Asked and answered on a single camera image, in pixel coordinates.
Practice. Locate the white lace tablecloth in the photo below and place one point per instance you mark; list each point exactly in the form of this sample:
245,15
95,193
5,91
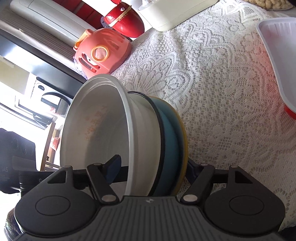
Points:
214,70

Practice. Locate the white floor appliance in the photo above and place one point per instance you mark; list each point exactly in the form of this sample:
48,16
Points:
53,18

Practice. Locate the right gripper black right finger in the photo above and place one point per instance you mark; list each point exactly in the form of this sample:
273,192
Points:
200,177

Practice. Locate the white rectangular tissue box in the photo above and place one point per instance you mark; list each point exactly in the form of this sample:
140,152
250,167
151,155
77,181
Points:
164,15

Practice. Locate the red plastic tray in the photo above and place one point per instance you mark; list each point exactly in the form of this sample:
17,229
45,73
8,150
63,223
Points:
290,110

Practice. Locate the red vase shaped bin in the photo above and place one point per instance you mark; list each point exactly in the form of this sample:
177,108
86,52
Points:
124,19

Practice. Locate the white plastic tray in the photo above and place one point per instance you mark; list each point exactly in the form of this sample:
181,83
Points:
278,37

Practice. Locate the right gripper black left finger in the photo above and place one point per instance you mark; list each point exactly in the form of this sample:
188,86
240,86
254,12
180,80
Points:
101,176

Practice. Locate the yellow rimmed plate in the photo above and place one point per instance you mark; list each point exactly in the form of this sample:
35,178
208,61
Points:
181,148

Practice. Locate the pink toy carrier case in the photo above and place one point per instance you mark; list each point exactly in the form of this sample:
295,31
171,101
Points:
100,52

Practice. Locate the glass jar of peanuts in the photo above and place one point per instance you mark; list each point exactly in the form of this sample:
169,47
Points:
273,5

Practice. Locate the large white bowl orange print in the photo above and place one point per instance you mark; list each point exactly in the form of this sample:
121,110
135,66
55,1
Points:
104,120

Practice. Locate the blue enamel bowl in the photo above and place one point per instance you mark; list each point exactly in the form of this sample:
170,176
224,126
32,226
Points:
168,148

